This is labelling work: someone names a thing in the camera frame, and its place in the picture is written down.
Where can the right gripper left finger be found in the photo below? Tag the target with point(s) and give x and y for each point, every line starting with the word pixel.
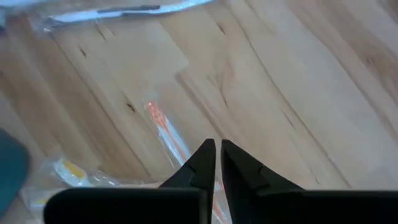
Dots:
pixel 155 205

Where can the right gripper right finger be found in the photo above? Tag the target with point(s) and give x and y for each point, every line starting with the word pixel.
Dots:
pixel 280 205

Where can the teal plastic bin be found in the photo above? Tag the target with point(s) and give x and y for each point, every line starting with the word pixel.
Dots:
pixel 12 171

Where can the purple wrapped toothbrush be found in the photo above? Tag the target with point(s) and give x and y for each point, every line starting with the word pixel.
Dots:
pixel 124 12

